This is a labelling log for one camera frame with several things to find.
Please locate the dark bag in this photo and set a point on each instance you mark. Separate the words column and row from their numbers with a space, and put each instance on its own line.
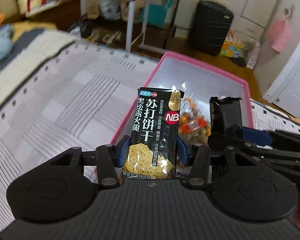
column 82, row 28

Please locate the yellow blanket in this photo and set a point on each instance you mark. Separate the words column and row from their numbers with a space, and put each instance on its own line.
column 27, row 28

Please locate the cream quilt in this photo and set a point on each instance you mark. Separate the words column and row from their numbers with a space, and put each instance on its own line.
column 15, row 75

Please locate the pink cardboard box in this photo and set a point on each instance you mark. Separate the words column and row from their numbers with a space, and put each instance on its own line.
column 207, row 68

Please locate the clear bag of coated nuts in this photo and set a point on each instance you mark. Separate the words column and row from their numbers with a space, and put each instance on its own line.
column 192, row 125

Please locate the plain black snack packet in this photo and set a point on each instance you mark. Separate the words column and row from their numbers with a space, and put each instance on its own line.
column 226, row 112

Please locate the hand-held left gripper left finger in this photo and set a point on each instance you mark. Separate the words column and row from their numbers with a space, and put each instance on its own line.
column 123, row 152

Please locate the teal bin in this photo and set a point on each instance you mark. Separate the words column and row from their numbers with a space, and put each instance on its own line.
column 157, row 12

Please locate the black cracker packet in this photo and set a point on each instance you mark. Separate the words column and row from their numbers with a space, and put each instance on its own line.
column 150, row 130

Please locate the brown paper bag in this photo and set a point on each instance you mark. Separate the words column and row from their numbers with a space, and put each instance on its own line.
column 93, row 2

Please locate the light blue pillow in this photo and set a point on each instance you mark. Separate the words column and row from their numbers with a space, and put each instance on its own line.
column 0, row 42

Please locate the white pouch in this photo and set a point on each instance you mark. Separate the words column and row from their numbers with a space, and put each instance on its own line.
column 252, row 55

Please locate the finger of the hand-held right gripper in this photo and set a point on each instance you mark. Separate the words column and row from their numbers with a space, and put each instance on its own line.
column 255, row 135
column 218, row 141

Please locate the white door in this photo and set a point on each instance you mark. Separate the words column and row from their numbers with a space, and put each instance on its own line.
column 290, row 75

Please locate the table with white legs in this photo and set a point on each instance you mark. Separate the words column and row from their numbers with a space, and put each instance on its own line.
column 134, row 17

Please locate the white plastic bag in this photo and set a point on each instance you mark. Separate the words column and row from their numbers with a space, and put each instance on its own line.
column 110, row 8

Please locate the colourful gift bag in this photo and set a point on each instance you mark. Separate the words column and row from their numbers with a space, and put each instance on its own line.
column 231, row 47

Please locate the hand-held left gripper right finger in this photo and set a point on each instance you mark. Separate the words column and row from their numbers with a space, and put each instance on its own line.
column 183, row 152

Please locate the black suitcase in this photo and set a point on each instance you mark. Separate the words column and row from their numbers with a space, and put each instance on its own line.
column 212, row 27

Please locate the white cabinet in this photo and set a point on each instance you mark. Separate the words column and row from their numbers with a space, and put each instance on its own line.
column 252, row 5

